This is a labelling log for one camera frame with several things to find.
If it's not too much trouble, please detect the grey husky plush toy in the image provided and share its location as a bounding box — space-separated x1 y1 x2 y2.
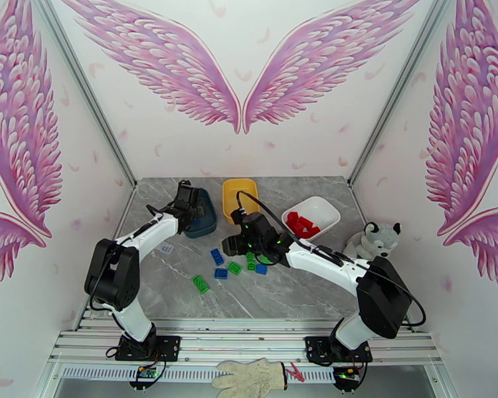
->
343 221 401 261

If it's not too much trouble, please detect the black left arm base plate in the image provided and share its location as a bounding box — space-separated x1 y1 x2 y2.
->
115 335 181 362

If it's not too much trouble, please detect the small circuit board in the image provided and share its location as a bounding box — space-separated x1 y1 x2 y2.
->
128 365 167 389
333 365 364 387

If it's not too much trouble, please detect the yellow plastic bin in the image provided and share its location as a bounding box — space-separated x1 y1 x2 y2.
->
222 178 260 226

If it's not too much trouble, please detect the dark blue plastic bin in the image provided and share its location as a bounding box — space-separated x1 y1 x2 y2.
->
181 187 218 239

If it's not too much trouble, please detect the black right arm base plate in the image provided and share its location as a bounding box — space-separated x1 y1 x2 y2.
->
305 336 373 365

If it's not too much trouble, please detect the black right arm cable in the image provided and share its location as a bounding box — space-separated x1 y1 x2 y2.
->
235 190 427 327

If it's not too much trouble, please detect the aluminium rail frame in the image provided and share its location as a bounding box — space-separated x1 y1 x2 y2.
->
47 318 443 367

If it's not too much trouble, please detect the white plastic bin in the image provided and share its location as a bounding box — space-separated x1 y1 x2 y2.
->
281 196 341 242

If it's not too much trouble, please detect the white slotted cable duct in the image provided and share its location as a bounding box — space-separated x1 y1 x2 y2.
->
60 366 337 383

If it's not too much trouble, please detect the red clip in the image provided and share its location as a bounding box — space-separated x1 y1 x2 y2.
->
286 361 306 381

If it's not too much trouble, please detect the aluminium frame post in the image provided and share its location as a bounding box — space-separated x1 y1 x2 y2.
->
29 0 138 188
348 0 461 188

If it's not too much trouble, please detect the white work glove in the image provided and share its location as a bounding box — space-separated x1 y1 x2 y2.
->
211 358 288 398

